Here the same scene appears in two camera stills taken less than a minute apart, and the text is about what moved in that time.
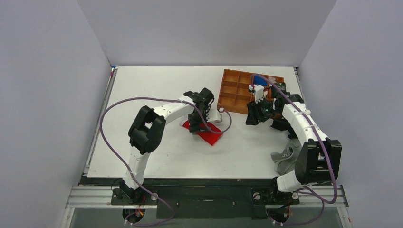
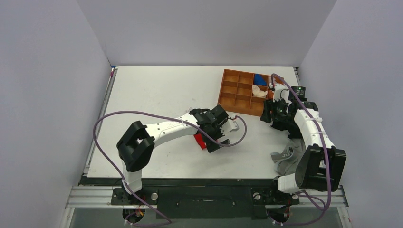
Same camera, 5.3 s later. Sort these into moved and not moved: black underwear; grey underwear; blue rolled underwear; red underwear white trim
Moved: red underwear white trim
Not moved: blue rolled underwear; black underwear; grey underwear
